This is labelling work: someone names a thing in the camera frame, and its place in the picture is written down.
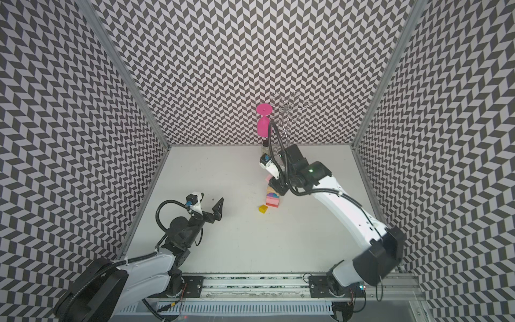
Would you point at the chrome wire stand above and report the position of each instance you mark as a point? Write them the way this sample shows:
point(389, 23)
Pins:
point(287, 106)

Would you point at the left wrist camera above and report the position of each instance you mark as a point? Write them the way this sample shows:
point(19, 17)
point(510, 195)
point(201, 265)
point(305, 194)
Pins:
point(193, 203)

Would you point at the glass spice jar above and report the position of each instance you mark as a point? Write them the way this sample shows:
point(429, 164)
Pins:
point(265, 147)

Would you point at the pink rectangular wood block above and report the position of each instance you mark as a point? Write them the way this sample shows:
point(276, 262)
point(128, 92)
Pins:
point(272, 201)

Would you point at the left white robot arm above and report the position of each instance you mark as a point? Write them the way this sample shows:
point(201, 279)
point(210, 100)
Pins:
point(106, 287)

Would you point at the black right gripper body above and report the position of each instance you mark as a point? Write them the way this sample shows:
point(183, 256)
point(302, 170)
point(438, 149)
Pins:
point(279, 188)

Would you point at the yellow triangular wood block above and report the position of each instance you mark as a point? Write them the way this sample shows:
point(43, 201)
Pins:
point(263, 209)

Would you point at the pink lamp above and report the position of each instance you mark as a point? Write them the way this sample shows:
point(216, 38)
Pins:
point(264, 110)

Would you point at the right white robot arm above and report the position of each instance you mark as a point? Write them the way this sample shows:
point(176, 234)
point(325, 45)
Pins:
point(380, 247)

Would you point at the corner metal post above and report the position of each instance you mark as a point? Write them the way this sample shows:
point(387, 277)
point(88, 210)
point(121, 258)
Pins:
point(398, 50)
point(93, 20)

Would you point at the right corner metal post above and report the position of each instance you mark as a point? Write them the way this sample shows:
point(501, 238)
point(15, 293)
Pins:
point(398, 50)

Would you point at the left corner metal post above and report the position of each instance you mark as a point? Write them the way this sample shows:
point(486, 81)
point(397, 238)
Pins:
point(93, 20)

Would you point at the metal base rail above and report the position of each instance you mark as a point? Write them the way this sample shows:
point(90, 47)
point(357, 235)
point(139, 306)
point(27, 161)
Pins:
point(283, 294)

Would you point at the natural wood block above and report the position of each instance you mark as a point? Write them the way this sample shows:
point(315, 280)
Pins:
point(271, 190)

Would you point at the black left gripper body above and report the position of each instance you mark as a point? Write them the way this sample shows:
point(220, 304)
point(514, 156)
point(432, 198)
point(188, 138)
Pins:
point(196, 223)

